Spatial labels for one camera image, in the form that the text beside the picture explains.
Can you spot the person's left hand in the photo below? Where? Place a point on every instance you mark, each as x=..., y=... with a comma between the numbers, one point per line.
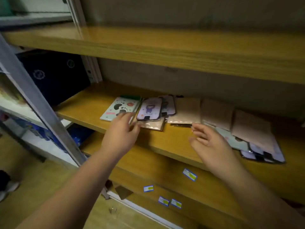
x=119, y=138

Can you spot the person's right hand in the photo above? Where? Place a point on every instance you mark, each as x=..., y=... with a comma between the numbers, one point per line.
x=214, y=152

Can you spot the cartoon girl card packets stack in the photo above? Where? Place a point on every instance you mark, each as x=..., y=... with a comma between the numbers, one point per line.
x=246, y=155
x=278, y=155

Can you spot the wooden shelf board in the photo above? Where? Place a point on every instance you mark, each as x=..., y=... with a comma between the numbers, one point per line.
x=90, y=102
x=155, y=164
x=209, y=209
x=166, y=50

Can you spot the person's right forearm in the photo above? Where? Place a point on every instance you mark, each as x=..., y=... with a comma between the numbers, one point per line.
x=262, y=202

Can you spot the person's left forearm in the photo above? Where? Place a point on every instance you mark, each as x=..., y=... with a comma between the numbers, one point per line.
x=71, y=195

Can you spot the person's shoe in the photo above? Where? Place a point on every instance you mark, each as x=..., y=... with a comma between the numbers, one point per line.
x=9, y=188

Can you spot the blue yellow price label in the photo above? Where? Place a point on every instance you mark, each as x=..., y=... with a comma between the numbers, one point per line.
x=176, y=203
x=164, y=201
x=190, y=174
x=148, y=188

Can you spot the blue plastic bag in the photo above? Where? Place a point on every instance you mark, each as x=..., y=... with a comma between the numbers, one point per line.
x=79, y=137

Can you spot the dark blue box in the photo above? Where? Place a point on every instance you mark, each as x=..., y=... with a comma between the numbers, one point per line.
x=54, y=76

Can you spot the colourful printed box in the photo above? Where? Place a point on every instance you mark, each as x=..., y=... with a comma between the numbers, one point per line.
x=7, y=92

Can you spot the teal box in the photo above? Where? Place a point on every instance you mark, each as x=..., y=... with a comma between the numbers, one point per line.
x=4, y=7

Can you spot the metal shelf post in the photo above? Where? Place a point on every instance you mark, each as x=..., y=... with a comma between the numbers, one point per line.
x=94, y=69
x=35, y=97

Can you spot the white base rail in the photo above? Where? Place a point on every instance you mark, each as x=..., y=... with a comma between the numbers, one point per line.
x=143, y=212

